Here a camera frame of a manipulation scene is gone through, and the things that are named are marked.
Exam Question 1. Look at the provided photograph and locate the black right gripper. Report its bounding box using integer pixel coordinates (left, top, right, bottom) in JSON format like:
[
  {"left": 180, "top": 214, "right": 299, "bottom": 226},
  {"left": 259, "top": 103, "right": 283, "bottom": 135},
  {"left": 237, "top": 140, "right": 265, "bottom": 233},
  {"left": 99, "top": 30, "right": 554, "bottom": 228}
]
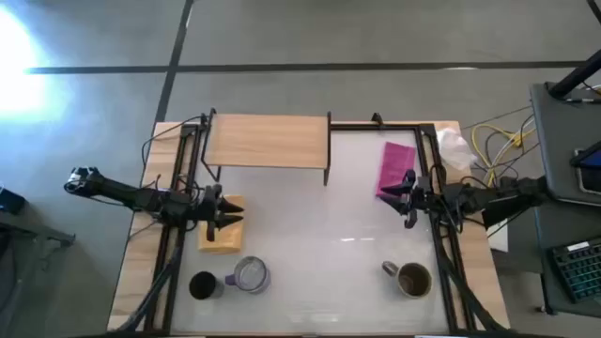
[{"left": 378, "top": 168, "right": 440, "bottom": 230}]

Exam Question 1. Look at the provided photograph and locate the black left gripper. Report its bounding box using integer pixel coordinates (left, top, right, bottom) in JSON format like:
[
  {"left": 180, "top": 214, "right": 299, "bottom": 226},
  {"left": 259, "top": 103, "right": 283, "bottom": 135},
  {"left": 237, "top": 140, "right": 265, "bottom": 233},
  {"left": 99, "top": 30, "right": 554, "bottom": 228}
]
[{"left": 189, "top": 183, "right": 246, "bottom": 243}]

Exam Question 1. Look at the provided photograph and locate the purple tumbler with clear lid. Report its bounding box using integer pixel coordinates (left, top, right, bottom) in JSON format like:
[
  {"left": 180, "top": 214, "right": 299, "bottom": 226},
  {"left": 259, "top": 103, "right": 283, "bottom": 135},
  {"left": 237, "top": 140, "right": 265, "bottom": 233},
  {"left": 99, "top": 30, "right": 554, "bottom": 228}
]
[{"left": 223, "top": 255, "right": 272, "bottom": 296}]

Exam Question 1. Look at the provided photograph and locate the black cup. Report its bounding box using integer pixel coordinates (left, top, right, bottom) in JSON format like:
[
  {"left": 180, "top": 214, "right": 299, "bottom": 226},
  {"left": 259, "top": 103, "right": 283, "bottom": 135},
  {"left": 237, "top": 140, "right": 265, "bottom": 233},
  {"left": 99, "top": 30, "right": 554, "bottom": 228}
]
[{"left": 188, "top": 270, "right": 225, "bottom": 301}]

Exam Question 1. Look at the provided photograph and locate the dark ceramic mug with handle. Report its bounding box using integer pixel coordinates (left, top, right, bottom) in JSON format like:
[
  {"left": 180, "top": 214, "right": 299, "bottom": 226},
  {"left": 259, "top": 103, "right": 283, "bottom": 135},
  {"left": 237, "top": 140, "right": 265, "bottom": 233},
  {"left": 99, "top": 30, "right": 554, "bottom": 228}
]
[{"left": 381, "top": 260, "right": 434, "bottom": 300}]

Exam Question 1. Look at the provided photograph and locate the wooden shelf with black legs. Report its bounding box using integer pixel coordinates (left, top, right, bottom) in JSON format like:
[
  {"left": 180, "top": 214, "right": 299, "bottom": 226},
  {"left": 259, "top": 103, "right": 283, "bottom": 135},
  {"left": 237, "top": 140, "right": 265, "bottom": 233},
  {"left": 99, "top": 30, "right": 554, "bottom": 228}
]
[{"left": 200, "top": 107, "right": 333, "bottom": 187}]

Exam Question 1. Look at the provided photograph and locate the pink folded cloth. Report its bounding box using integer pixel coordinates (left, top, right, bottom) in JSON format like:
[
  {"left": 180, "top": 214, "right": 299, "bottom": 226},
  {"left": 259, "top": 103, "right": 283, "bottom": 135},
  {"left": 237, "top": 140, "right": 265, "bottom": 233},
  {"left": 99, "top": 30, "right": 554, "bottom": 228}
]
[{"left": 375, "top": 141, "right": 418, "bottom": 199}]

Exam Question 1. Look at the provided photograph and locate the crumpled clear plastic bag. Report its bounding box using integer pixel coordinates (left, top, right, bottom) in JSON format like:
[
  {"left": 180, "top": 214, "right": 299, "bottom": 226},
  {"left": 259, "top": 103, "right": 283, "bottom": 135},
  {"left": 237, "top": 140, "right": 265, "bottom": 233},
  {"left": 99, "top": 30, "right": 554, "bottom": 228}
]
[{"left": 435, "top": 127, "right": 480, "bottom": 172}]

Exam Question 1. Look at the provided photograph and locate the white paper sheet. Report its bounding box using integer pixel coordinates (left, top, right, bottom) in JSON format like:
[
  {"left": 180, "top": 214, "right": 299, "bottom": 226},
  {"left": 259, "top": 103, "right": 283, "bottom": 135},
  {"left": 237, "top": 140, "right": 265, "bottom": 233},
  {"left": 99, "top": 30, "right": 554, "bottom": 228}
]
[{"left": 486, "top": 219, "right": 511, "bottom": 254}]

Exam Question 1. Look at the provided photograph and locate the grey side desk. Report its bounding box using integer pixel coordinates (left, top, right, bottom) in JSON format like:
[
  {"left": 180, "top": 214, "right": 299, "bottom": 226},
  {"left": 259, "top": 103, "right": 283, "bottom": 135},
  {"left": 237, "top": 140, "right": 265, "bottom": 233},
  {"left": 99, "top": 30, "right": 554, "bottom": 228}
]
[{"left": 529, "top": 81, "right": 601, "bottom": 318}]

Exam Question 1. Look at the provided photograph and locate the grey floor stand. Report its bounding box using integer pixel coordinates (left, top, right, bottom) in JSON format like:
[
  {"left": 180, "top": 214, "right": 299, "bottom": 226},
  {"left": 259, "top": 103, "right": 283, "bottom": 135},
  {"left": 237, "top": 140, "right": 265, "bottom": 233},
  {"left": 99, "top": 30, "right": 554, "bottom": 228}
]
[{"left": 0, "top": 209, "right": 77, "bottom": 257}]

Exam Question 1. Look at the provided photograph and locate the tablet with dark screen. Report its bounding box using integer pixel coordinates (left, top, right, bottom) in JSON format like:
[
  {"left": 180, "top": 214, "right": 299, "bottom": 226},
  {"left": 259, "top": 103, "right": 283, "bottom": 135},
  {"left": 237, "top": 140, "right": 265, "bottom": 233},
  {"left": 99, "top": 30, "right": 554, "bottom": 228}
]
[{"left": 569, "top": 139, "right": 601, "bottom": 196}]

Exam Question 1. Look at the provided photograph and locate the black keyboard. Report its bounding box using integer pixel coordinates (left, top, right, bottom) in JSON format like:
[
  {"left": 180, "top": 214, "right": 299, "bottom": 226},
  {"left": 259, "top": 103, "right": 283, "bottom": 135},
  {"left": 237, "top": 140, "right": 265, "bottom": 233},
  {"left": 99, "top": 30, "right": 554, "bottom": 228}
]
[{"left": 549, "top": 236, "right": 601, "bottom": 304}]

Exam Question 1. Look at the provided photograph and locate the black pole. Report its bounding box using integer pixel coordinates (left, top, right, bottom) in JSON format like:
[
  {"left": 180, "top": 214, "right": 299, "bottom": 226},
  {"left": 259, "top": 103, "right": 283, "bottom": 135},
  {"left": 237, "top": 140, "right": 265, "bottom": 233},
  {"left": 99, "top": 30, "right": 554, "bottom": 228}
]
[{"left": 547, "top": 48, "right": 601, "bottom": 100}]

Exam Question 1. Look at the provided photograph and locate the black box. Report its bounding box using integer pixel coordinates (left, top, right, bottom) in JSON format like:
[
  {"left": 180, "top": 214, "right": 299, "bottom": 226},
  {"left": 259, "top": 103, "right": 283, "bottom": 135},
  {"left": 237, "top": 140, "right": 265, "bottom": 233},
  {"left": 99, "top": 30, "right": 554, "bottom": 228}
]
[{"left": 0, "top": 185, "right": 27, "bottom": 216}]

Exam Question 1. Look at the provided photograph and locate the yellow cable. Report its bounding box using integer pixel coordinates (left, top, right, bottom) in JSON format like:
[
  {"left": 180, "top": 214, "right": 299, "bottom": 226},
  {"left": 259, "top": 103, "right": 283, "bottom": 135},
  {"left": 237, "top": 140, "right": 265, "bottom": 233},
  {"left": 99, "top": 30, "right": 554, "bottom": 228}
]
[{"left": 470, "top": 122, "right": 539, "bottom": 187}]

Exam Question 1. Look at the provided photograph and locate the thin black cable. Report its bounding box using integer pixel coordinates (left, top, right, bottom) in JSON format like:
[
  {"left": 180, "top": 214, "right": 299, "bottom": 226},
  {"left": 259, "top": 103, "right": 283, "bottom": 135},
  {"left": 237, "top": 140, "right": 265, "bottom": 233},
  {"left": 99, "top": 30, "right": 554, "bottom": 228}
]
[{"left": 140, "top": 114, "right": 204, "bottom": 171}]

